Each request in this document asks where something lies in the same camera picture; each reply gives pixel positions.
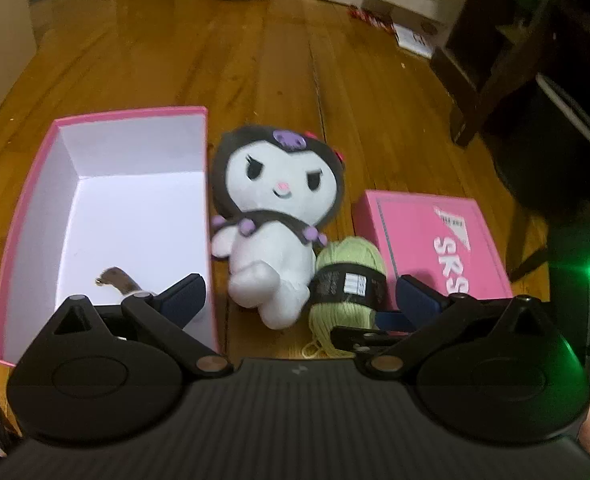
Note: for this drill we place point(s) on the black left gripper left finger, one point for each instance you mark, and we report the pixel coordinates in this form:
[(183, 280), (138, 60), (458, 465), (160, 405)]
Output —
[(89, 352)]

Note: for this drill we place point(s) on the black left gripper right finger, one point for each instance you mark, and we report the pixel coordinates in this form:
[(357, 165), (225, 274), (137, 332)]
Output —
[(456, 352)]

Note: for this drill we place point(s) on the pink box lid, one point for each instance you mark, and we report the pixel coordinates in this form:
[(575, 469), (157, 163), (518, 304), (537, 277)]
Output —
[(442, 241)]

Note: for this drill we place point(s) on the green yarn ball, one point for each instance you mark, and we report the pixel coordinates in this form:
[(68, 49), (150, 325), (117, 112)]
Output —
[(349, 287)]

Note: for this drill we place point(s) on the black white Kuromi plush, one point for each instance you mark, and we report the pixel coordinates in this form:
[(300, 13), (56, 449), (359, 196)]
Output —
[(274, 190)]

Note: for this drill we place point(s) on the small brown white plush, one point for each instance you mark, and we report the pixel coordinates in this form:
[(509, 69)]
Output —
[(127, 287)]

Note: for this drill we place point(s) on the pink open box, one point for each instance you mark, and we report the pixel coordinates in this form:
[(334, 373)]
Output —
[(125, 189)]

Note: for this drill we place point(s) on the dark wooden chair leg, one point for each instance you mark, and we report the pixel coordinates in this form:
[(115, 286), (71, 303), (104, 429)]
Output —
[(496, 46)]

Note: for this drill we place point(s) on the white paper booklet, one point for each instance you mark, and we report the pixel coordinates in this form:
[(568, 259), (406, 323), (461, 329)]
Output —
[(414, 42)]

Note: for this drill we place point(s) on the red wrapper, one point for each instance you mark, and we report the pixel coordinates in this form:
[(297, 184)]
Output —
[(376, 20)]

